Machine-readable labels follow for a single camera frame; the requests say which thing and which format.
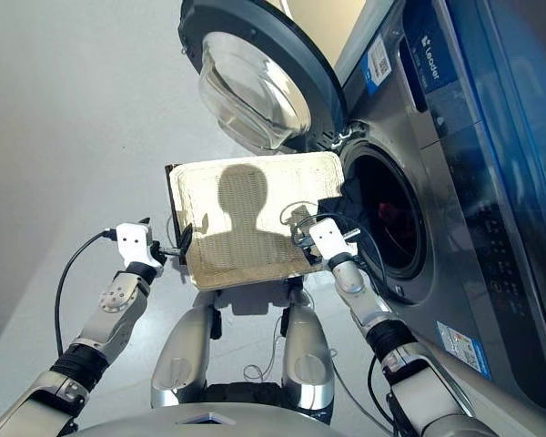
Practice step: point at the silver robot torso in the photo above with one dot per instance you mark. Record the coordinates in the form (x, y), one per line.
(209, 423)

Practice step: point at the pale woven laundry basket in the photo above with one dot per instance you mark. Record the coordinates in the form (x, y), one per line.
(241, 255)

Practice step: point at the white blue QR sticker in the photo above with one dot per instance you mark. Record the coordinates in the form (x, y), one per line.
(377, 64)

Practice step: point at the red garment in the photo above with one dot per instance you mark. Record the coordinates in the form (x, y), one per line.
(391, 214)

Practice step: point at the dark grey dryer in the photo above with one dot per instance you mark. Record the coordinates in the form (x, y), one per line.
(518, 91)

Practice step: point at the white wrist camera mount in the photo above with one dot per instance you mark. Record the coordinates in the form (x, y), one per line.
(134, 241)
(330, 236)

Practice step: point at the blue energy label sticker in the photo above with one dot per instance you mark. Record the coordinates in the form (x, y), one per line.
(464, 348)

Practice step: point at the silver robot leg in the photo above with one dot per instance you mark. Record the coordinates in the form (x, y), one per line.
(182, 346)
(307, 346)

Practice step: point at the round glass washing machine door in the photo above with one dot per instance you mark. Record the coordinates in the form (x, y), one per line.
(255, 82)

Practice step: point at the black wheeled basket stand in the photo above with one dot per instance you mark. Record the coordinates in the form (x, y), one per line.
(216, 318)

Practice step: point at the grey front-load washing machine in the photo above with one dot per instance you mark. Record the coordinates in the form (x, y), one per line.
(459, 296)

